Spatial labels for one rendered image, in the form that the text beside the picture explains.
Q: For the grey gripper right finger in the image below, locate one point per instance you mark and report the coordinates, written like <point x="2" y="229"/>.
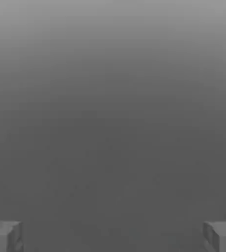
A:
<point x="223" y="239"/>

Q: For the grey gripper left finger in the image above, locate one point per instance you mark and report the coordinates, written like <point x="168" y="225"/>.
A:
<point x="3" y="238"/>

